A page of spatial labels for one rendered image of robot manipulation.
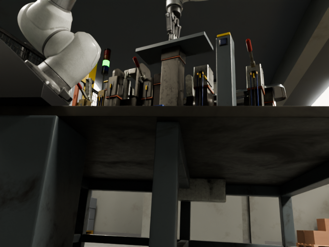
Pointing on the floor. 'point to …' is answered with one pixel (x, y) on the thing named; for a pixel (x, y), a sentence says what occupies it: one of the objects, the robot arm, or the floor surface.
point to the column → (39, 181)
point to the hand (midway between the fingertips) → (172, 41)
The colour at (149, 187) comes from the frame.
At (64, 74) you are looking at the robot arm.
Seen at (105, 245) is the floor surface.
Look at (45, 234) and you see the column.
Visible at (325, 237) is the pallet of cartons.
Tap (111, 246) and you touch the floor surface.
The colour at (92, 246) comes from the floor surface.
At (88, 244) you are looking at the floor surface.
